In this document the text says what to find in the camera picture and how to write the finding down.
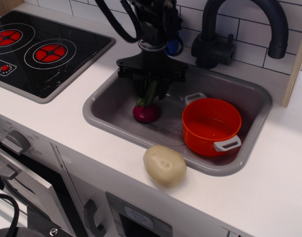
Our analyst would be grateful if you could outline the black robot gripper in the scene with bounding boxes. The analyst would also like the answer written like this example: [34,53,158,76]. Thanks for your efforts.
[116,50,188,100]

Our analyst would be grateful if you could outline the purple toy beet green leaves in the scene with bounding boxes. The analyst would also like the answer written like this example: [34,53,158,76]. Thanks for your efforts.
[132,80,161,123]

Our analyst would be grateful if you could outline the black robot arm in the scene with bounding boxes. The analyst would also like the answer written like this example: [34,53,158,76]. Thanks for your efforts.
[117,0,188,106]

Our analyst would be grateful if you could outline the grey plastic sink basin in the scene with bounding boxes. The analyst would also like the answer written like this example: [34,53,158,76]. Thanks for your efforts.
[83,65,272,176]

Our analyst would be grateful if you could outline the dark grey toy faucet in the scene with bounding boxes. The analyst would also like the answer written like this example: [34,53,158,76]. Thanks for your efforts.
[191,0,289,69]

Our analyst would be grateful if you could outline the beige toy potato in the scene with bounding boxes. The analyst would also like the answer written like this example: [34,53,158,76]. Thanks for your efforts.
[143,145,187,188]

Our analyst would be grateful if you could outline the black toy stove top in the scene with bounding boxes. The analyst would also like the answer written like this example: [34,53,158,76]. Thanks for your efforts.
[0,10,116,104]

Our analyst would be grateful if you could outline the grey oven knob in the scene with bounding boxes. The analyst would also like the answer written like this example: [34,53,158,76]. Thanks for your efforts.
[1,130,31,155]

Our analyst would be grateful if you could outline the toy oven door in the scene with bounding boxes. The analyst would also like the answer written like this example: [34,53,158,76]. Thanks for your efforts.
[0,148,76,236]

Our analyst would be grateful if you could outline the light wooden side panel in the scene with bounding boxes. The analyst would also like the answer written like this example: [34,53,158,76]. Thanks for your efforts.
[281,38,302,108]

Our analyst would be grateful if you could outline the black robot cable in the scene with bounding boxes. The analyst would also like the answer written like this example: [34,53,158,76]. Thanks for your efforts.
[95,0,143,43]

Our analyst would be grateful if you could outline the orange toy pot grey handles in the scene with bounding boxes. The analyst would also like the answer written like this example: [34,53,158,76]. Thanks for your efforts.
[181,98,242,157]

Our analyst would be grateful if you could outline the grey cabinet door handle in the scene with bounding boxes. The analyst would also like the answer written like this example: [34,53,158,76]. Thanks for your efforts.
[84,199,106,237]

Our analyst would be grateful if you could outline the grey oven door handle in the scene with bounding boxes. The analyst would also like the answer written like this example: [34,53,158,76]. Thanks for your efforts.
[0,165,18,180]

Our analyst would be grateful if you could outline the black braided cable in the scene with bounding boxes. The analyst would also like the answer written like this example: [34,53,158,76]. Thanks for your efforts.
[0,194,20,237]

